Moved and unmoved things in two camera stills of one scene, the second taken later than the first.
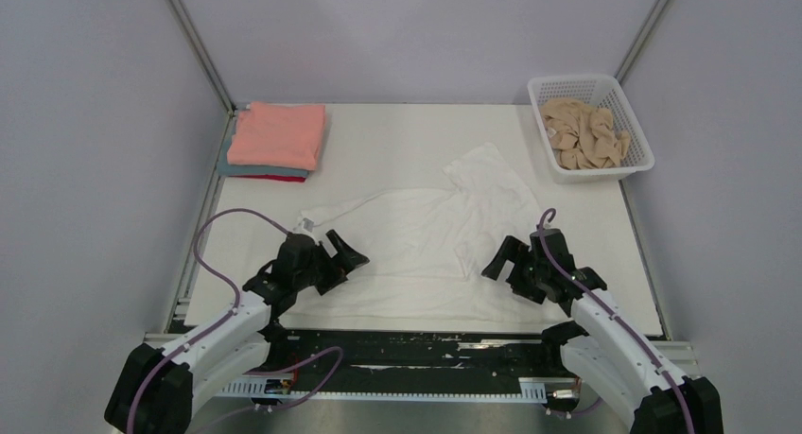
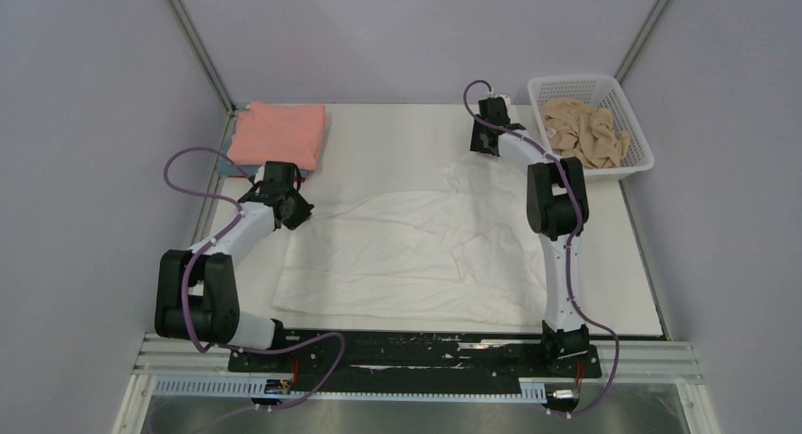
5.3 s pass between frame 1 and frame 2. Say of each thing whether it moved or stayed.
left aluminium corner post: stayed
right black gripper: moved
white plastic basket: stayed
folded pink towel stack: stayed
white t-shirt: stayed
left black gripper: moved
